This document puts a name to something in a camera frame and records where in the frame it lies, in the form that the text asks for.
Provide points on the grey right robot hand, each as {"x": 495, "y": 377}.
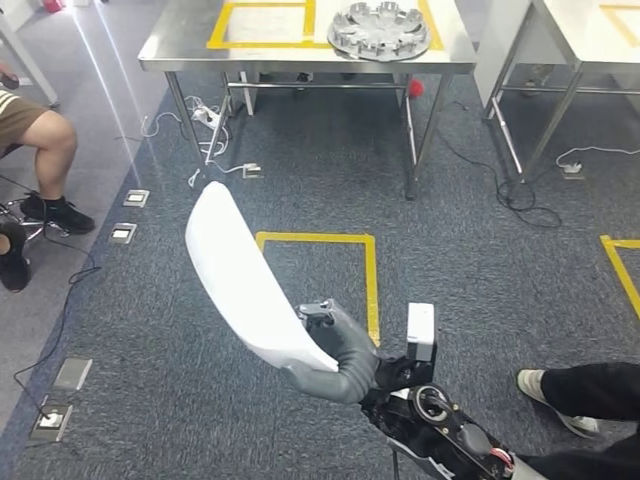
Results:
{"x": 355, "y": 364}

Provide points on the white curved plastic part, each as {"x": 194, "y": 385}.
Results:
{"x": 240, "y": 278}

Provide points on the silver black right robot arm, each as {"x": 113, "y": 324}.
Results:
{"x": 450, "y": 444}

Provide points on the steel workbench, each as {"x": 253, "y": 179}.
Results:
{"x": 175, "y": 33}

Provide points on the floor socket with plug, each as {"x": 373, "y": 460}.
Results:
{"x": 252, "y": 171}
{"x": 573, "y": 171}

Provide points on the red ball under table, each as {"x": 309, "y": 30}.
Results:
{"x": 415, "y": 89}

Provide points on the person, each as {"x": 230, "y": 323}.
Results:
{"x": 590, "y": 391}
{"x": 50, "y": 146}

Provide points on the white power strip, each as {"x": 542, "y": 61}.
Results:
{"x": 206, "y": 118}

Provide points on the silver wheel hubcap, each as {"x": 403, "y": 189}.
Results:
{"x": 380, "y": 33}

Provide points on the metal floor socket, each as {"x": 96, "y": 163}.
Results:
{"x": 50, "y": 422}
{"x": 122, "y": 234}
{"x": 136, "y": 199}
{"x": 72, "y": 374}

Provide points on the steel table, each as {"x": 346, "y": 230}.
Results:
{"x": 564, "y": 33}

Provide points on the chrome stool base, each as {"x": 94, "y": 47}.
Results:
{"x": 20, "y": 212}

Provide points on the yellow table tape square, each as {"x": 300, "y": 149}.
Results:
{"x": 625, "y": 30}

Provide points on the white table leg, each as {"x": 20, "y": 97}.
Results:
{"x": 30, "y": 63}

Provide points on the red plastic object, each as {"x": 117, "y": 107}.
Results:
{"x": 53, "y": 5}

